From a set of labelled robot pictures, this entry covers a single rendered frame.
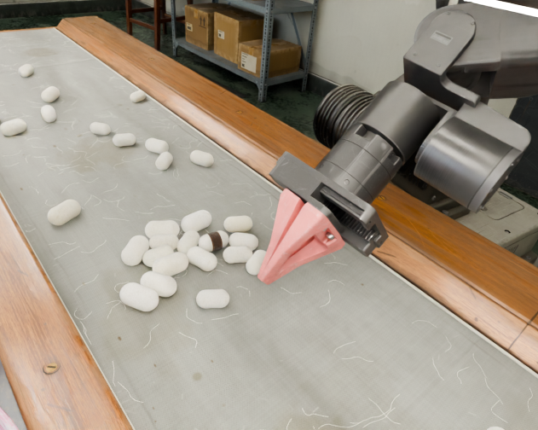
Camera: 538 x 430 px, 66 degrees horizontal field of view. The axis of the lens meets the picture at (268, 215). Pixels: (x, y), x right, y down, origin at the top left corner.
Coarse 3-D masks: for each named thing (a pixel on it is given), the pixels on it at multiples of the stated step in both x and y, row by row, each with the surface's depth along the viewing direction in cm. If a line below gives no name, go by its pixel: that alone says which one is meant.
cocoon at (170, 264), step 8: (168, 256) 41; (176, 256) 41; (184, 256) 42; (160, 264) 40; (168, 264) 41; (176, 264) 41; (184, 264) 42; (160, 272) 40; (168, 272) 41; (176, 272) 42
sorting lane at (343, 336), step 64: (0, 64) 85; (64, 64) 88; (64, 128) 65; (128, 128) 67; (192, 128) 69; (0, 192) 50; (64, 192) 52; (128, 192) 53; (192, 192) 54; (256, 192) 56; (64, 256) 43; (128, 320) 37; (192, 320) 38; (256, 320) 39; (320, 320) 39; (384, 320) 40; (448, 320) 41; (128, 384) 33; (192, 384) 33; (256, 384) 33; (320, 384) 34; (384, 384) 34; (448, 384) 35; (512, 384) 36
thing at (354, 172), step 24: (336, 144) 35; (360, 144) 34; (384, 144) 33; (312, 168) 34; (336, 168) 34; (360, 168) 33; (384, 168) 34; (336, 192) 32; (360, 192) 33; (360, 216) 31; (384, 240) 35
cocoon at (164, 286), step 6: (144, 276) 39; (150, 276) 39; (156, 276) 39; (162, 276) 39; (168, 276) 39; (144, 282) 39; (150, 282) 39; (156, 282) 39; (162, 282) 39; (168, 282) 39; (174, 282) 39; (156, 288) 39; (162, 288) 39; (168, 288) 39; (174, 288) 39; (162, 294) 39; (168, 294) 39
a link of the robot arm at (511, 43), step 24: (480, 24) 33; (504, 24) 32; (528, 24) 31; (480, 48) 32; (504, 48) 32; (528, 48) 31; (456, 72) 33; (480, 72) 36; (504, 72) 33; (528, 72) 32; (504, 96) 36
